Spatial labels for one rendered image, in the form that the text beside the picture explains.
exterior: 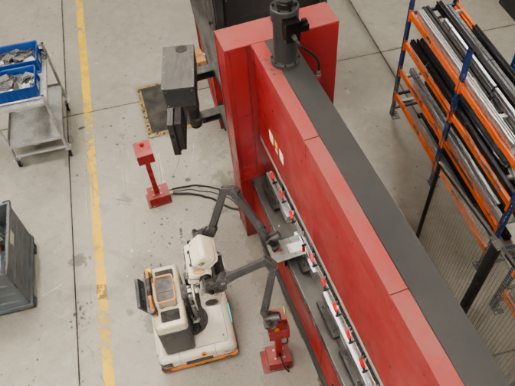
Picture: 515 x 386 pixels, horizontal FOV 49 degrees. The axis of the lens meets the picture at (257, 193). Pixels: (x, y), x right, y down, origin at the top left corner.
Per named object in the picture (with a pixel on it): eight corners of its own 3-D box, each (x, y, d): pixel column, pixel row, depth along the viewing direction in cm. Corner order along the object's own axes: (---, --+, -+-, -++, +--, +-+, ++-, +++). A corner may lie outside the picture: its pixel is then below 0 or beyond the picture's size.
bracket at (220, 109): (200, 116, 506) (199, 110, 501) (226, 109, 510) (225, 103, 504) (213, 147, 483) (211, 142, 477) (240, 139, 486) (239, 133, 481)
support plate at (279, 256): (266, 245, 437) (266, 244, 436) (297, 235, 441) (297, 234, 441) (274, 264, 427) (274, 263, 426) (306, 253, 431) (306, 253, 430)
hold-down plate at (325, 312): (316, 303, 418) (316, 302, 415) (323, 301, 418) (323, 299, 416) (332, 339, 400) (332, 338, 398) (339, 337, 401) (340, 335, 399)
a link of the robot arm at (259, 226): (231, 188, 407) (227, 194, 397) (237, 184, 405) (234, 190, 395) (264, 233, 418) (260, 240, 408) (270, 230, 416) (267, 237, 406)
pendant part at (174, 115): (175, 117, 493) (167, 86, 464) (188, 116, 493) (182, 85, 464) (174, 155, 466) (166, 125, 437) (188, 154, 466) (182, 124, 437)
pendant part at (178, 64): (180, 122, 509) (162, 46, 441) (207, 119, 509) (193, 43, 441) (179, 164, 478) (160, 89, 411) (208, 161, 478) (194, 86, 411)
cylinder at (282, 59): (266, 55, 373) (263, -8, 336) (301, 45, 377) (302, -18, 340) (284, 86, 354) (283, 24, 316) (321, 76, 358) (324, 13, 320)
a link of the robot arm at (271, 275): (270, 259, 386) (268, 268, 376) (278, 261, 385) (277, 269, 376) (260, 307, 406) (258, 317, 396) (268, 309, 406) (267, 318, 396)
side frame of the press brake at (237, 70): (239, 217, 576) (212, 31, 393) (316, 193, 589) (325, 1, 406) (247, 237, 561) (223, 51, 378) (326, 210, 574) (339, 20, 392)
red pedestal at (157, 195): (145, 194, 600) (126, 142, 534) (168, 188, 604) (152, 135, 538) (149, 209, 589) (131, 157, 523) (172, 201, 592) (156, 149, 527)
